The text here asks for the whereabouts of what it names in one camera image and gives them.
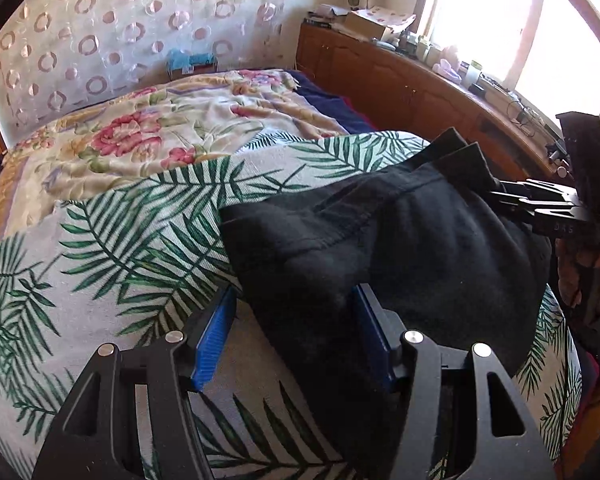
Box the pink patterned paper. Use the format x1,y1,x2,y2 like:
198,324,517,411
352,4,417,32

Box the pink plush toy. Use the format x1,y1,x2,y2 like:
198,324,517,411
434,45,463,81

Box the long wooden cabinet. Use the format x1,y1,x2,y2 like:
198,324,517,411
296,22,581,182

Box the navy blue blanket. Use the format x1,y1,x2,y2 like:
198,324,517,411
285,70,381,136

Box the leaf print bed sheet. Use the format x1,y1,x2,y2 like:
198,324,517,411
0,130,584,480

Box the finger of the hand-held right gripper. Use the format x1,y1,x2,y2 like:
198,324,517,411
497,178,578,201
489,190,597,227

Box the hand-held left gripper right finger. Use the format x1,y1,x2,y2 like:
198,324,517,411
354,282,556,480

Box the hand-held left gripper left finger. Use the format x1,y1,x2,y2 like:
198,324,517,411
32,285,239,480

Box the cardboard box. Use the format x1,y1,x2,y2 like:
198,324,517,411
342,10,397,42

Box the circle pattern curtain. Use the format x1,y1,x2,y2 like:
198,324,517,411
0,0,312,149

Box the floral blanket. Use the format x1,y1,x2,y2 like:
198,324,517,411
0,67,352,252

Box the bright window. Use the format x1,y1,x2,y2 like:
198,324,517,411
414,0,600,128

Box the blue tissue box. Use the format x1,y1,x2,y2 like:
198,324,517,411
166,49,217,80

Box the black t-shirt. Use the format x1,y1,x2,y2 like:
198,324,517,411
219,127,554,480

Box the stack of books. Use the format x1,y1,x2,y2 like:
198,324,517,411
302,4,349,29

